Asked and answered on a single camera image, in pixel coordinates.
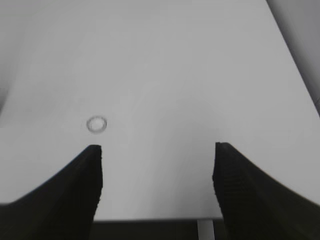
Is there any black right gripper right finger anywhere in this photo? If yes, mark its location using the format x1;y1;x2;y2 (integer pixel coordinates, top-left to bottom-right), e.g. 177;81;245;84
212;142;320;240

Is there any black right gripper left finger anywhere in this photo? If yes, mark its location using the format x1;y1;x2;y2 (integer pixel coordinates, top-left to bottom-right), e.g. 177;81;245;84
0;145;103;240

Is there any white bottle cap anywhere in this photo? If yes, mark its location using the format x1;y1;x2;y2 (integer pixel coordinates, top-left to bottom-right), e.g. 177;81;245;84
86;115;108;134

